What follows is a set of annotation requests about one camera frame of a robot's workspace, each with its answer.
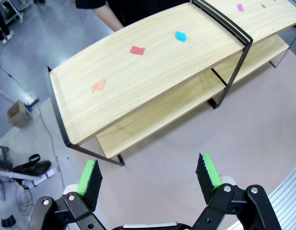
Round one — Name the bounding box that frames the floor cable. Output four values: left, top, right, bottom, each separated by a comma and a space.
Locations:
0, 59, 66, 192

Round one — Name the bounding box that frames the bystander in dark trousers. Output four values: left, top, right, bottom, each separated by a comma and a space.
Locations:
0, 3, 15, 45

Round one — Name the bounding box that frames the black curved plastic piece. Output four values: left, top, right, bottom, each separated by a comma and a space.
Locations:
1, 214, 17, 228

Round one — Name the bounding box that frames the white metal bar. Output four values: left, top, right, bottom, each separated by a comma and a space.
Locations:
0, 168, 55, 187

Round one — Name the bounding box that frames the person in black shirt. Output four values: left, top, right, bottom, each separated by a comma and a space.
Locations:
75, 0, 194, 27

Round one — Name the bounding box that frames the orange paper scrap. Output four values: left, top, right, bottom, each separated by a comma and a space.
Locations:
91, 79, 107, 92

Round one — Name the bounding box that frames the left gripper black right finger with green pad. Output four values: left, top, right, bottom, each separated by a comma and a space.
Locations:
190, 153, 280, 230

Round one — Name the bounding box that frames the person's right forearm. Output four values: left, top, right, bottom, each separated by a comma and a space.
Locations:
93, 6, 125, 32

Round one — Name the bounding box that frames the metal cart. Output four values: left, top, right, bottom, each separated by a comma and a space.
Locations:
0, 0, 25, 25

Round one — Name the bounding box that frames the coiled grey cable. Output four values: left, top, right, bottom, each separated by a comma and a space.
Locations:
15, 184, 35, 214

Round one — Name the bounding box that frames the wooden shelf unit black frame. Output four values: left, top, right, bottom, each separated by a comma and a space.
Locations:
45, 1, 254, 167
190, 0, 296, 110

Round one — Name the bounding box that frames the power strip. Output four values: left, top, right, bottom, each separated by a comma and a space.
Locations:
23, 95, 40, 113

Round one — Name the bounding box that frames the cardboard box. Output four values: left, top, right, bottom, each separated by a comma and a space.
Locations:
6, 100, 33, 128

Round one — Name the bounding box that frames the blue paper scrap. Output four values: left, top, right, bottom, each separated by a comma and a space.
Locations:
174, 30, 188, 43

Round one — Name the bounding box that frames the grey metal stand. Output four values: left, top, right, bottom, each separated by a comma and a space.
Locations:
0, 144, 13, 201

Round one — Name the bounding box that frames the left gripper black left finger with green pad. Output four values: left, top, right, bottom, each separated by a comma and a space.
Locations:
26, 159, 107, 230

